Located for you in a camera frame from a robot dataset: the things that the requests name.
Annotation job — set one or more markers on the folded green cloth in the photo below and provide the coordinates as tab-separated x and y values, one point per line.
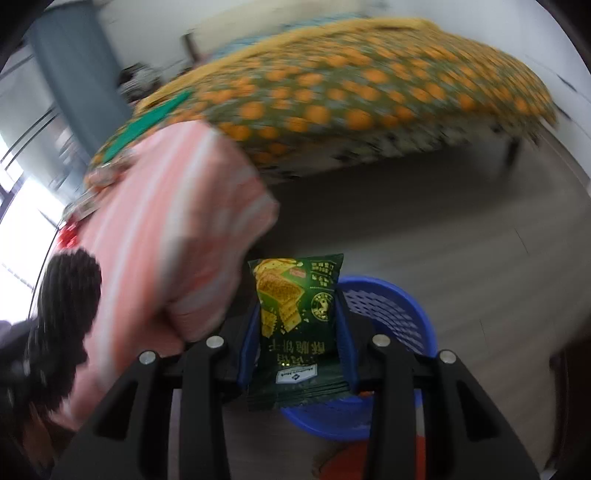
152	120

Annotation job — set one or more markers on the grey blue curtain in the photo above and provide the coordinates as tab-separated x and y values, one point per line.
78	60

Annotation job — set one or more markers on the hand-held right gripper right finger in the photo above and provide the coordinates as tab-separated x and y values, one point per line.
346	350

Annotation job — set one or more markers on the yellow blanket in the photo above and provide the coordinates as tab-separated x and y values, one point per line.
369	25

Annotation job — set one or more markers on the leaf print bed sheet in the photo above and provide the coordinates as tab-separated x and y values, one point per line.
415	147

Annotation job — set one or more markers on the green snack packet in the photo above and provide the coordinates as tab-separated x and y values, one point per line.
295	314

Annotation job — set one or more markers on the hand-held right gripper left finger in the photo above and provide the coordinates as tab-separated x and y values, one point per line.
244	355

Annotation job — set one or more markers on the pile of clothes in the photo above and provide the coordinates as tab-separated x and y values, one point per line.
138	78

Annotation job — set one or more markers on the blue plastic wastebasket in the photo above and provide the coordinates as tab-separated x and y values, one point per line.
388	304

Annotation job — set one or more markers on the black framed window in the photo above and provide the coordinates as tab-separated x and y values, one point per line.
27	221

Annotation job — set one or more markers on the orange fleece pants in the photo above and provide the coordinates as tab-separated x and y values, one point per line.
346	461

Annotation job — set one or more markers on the red orange snack packet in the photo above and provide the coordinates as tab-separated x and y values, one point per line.
70	235

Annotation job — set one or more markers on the pink striped tablecloth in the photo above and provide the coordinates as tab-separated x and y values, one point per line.
175	221

